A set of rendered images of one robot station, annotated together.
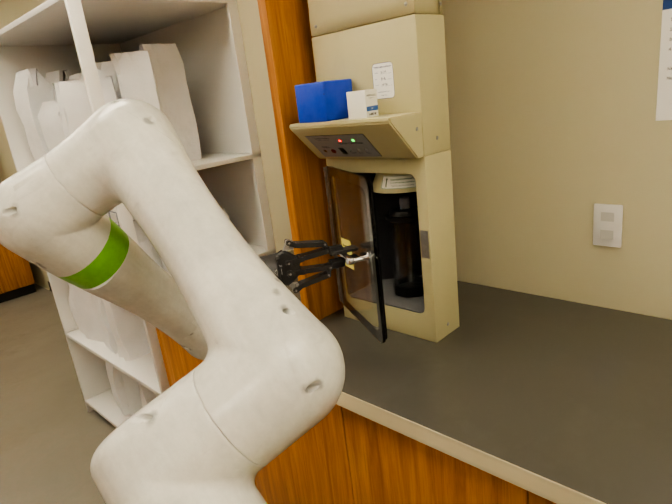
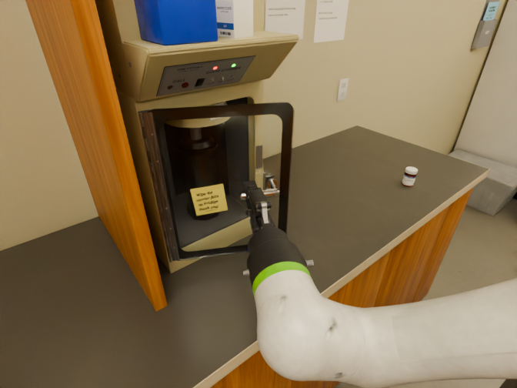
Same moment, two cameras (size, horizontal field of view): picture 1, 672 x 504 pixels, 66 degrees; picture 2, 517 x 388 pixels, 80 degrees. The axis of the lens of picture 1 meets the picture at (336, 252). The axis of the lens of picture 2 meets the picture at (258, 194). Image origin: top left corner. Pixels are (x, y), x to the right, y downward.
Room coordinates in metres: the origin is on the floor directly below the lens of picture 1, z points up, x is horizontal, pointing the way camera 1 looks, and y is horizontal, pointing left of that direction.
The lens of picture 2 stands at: (1.12, 0.57, 1.57)
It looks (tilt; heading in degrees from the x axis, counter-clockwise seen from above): 32 degrees down; 276
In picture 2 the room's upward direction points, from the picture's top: straight up
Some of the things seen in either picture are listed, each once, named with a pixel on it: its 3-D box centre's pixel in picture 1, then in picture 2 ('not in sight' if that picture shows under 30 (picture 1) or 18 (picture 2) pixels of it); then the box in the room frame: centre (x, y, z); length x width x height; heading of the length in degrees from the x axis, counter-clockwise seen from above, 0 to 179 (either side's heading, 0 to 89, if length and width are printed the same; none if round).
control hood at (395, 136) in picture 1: (353, 140); (219, 65); (1.26, -0.07, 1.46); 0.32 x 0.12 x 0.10; 44
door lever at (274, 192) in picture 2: (352, 255); (259, 190); (1.18, -0.04, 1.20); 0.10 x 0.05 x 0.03; 16
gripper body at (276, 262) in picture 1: (280, 268); (266, 239); (1.15, 0.13, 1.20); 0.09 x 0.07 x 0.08; 107
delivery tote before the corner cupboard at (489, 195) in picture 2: not in sight; (475, 181); (-0.59, -2.05, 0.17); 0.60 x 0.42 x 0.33; 132
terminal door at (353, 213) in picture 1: (353, 249); (226, 190); (1.25, -0.05, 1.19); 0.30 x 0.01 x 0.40; 16
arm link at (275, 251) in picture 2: not in sight; (278, 269); (1.12, 0.20, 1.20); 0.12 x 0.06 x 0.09; 17
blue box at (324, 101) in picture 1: (325, 101); (175, 11); (1.32, -0.02, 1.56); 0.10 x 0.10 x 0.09; 44
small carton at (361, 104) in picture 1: (362, 104); (235, 18); (1.23, -0.10, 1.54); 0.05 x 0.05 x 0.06; 52
